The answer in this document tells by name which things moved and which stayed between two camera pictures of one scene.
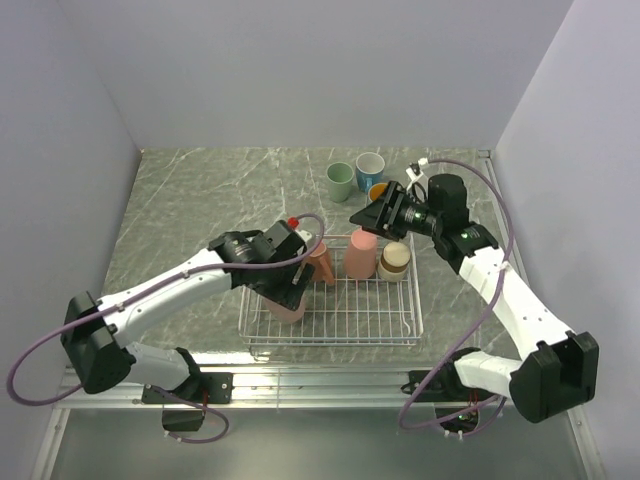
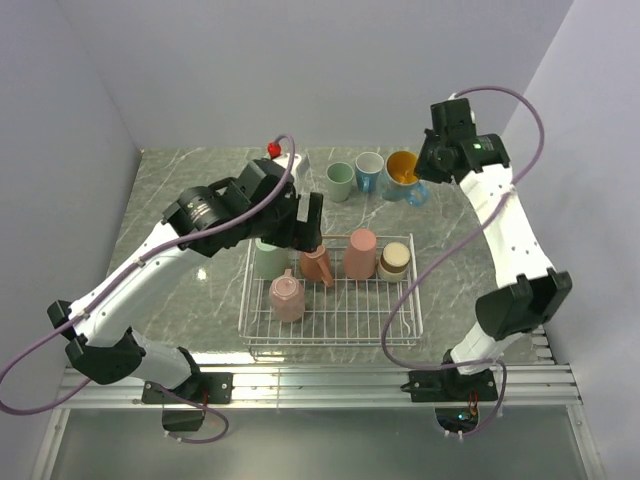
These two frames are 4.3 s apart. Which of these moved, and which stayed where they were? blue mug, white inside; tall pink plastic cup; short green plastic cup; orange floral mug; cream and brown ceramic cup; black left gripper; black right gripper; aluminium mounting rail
Moved: black left gripper; black right gripper
Stayed: aluminium mounting rail; cream and brown ceramic cup; short green plastic cup; orange floral mug; blue mug, white inside; tall pink plastic cup
